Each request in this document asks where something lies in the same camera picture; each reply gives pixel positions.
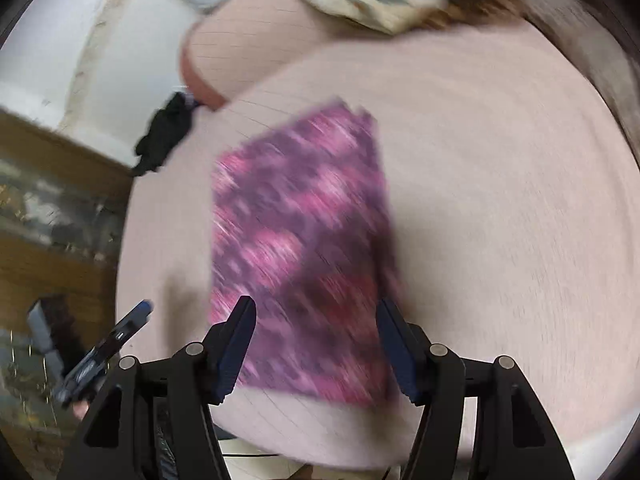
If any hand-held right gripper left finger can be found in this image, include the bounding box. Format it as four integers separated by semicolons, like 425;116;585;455
62;295;258;480

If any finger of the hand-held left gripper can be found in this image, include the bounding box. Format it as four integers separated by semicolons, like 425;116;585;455
111;299;155;346

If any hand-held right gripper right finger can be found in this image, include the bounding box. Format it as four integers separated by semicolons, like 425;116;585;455
376;297;576;480

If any purple floral garment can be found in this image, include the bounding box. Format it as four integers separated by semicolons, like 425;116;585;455
207;100;406;408

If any pink sofa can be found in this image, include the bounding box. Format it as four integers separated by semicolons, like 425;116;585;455
115;0;636;471

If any wooden furniture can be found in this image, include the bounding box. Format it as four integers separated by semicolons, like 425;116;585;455
0;107;132;351

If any black cloth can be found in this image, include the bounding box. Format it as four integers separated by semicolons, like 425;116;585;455
131;91;201;178

